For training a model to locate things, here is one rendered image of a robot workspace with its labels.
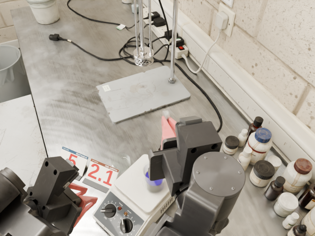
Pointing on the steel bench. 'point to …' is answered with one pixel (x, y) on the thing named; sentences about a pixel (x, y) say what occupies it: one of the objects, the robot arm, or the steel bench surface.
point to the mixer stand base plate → (140, 93)
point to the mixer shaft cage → (142, 58)
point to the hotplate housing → (164, 204)
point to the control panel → (111, 223)
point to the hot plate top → (139, 187)
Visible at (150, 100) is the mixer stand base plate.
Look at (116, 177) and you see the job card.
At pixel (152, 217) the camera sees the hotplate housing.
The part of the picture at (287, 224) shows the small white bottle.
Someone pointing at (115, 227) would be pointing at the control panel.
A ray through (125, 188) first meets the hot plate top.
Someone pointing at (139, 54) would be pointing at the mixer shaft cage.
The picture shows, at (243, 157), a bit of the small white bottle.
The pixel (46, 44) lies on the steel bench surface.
